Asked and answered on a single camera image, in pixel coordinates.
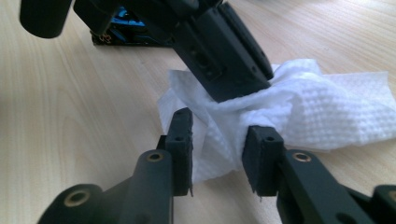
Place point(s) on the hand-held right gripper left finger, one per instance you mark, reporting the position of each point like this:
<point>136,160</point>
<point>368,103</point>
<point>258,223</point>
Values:
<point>177,155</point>

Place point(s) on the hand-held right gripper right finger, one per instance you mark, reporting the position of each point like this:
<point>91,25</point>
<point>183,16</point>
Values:
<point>267,161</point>

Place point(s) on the blue toy car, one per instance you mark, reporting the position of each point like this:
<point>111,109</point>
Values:
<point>130,34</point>

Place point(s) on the white wet wipe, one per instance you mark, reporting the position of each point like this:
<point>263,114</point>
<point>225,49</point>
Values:
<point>311,105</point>

